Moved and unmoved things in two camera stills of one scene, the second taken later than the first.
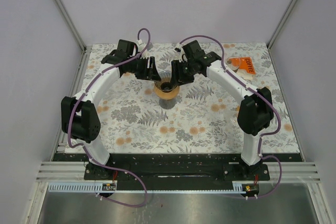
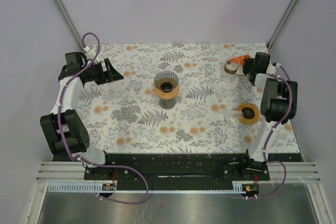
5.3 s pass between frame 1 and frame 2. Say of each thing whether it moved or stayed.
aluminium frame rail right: stayed
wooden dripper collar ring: stayed
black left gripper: moved
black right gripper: moved
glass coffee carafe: stayed
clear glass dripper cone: stayed
